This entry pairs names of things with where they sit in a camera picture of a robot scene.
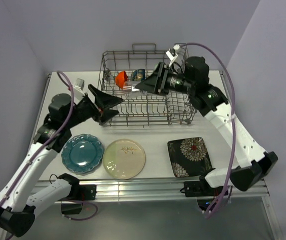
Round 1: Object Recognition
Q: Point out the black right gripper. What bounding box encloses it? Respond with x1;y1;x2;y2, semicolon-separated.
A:
136;61;194;97

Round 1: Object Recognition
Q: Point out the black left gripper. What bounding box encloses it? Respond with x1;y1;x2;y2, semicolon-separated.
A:
64;84;123;129

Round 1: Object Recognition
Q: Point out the blue patterned bowl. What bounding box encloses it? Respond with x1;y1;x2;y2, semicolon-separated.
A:
131;68;146;82

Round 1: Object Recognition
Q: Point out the clear drinking glass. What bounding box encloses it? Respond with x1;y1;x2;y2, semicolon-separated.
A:
123;81;147;99

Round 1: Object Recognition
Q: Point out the orange bowl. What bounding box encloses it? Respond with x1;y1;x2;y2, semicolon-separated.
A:
115;71;128;89

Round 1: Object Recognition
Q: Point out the black floral square plate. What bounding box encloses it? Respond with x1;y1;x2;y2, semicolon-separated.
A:
167;137;213;178

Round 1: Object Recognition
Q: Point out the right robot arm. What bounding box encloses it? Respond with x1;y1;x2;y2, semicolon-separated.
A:
136;56;278;195

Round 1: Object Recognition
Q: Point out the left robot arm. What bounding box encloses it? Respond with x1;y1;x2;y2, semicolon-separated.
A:
0;84;123;238

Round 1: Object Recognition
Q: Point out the teal scalloped plate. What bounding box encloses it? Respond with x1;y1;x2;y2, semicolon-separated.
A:
61;134;105;175

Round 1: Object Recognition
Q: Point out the green cream round plate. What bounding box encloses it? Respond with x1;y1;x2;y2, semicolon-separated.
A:
102;138;146;180

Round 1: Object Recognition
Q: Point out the grey wire dish rack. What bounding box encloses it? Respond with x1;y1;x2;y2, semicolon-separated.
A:
98;43;196;127

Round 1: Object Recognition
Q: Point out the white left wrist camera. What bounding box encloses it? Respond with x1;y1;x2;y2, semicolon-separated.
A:
69;78;85;100

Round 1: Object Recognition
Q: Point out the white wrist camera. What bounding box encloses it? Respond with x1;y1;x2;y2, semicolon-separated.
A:
166;43;186;68
69;78;85;100

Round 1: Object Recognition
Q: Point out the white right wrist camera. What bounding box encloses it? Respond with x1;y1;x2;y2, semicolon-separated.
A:
166;43;186;68

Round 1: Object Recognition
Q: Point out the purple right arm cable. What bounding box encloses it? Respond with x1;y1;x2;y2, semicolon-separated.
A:
182;42;236;220

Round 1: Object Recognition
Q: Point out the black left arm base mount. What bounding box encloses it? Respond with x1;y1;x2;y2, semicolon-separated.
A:
61;184;98;216

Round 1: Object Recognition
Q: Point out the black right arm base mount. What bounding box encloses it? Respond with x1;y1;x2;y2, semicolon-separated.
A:
180;181;223;213

